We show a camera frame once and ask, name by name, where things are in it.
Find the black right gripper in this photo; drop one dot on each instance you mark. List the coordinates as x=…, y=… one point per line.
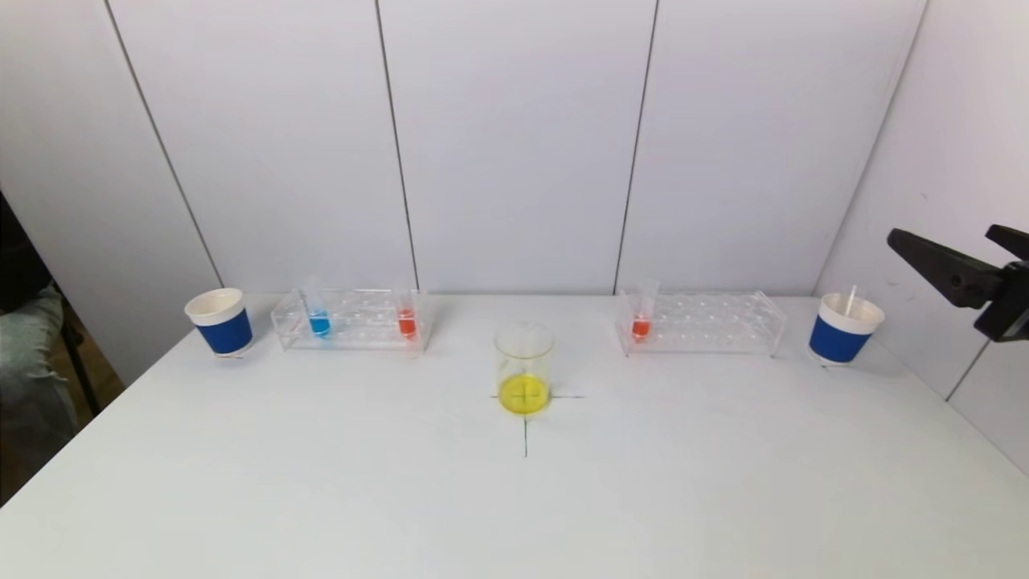
x=1010, y=304

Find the test tube with yellow pigment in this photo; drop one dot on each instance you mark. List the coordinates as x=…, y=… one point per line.
x=849, y=301

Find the clear acrylic test tube rack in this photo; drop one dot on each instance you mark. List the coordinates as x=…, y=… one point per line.
x=362, y=330
x=707, y=331

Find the test tube with red pigment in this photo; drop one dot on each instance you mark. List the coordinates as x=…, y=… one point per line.
x=640, y=328
x=407, y=324

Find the clear glass beaker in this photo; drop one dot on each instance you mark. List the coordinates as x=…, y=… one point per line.
x=523, y=392

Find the test tube with blue pigment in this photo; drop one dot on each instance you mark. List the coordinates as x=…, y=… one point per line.
x=320, y=325

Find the blue paper cup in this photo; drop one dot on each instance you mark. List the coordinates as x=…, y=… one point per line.
x=838, y=339
x=225, y=331

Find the black stand leg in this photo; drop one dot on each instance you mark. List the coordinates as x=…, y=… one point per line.
x=80, y=366

